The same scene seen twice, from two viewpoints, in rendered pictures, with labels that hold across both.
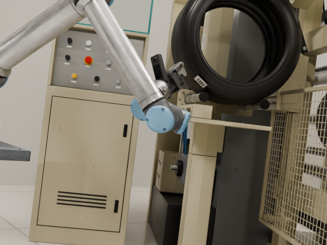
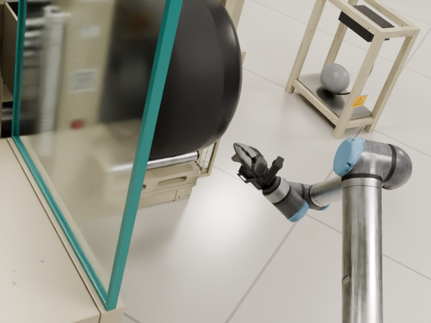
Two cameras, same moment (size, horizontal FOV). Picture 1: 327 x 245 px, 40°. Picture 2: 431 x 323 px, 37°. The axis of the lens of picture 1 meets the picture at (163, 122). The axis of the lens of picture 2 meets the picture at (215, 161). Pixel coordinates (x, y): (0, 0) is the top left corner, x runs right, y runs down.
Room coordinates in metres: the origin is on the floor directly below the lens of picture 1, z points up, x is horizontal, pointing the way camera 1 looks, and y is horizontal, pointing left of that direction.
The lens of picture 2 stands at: (2.97, 1.39, 2.24)
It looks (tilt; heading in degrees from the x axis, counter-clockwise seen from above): 36 degrees down; 236
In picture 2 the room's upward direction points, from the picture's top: 17 degrees clockwise
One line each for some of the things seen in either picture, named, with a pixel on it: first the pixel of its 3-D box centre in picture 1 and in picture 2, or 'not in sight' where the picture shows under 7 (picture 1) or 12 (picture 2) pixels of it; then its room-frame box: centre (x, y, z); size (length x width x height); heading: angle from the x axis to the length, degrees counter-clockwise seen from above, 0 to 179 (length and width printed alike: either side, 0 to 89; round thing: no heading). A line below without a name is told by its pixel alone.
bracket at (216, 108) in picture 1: (215, 102); not in sight; (2.36, -0.26, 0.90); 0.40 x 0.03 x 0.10; 97
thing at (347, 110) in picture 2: not in sight; (347, 61); (0.16, -1.54, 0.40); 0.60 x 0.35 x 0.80; 97
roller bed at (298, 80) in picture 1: (285, 84); (36, 49); (2.45, -0.63, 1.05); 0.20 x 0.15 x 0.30; 7
